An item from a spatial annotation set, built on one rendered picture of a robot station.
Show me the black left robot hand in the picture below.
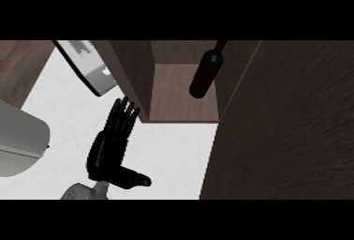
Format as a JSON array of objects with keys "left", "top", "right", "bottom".
[{"left": 85, "top": 96, "right": 153, "bottom": 190}]

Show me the brown wooden cabinet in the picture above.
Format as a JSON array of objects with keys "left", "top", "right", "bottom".
[{"left": 91, "top": 39, "right": 262, "bottom": 124}]

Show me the dark wine bottle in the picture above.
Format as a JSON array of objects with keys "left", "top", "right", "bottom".
[{"left": 187, "top": 39, "right": 228, "bottom": 99}]

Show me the dark brown cabinet door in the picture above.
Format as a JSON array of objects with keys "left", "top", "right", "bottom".
[{"left": 197, "top": 39, "right": 354, "bottom": 201}]

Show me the pale grey rounded appliance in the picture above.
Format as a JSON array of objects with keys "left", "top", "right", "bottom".
[{"left": 0, "top": 99, "right": 51, "bottom": 178}]

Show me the grey flat appliance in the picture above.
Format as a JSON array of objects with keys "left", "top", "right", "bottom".
[{"left": 52, "top": 39, "right": 119, "bottom": 98}]

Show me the brown wooden panel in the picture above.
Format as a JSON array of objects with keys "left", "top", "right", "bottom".
[{"left": 0, "top": 39, "right": 55, "bottom": 110}]

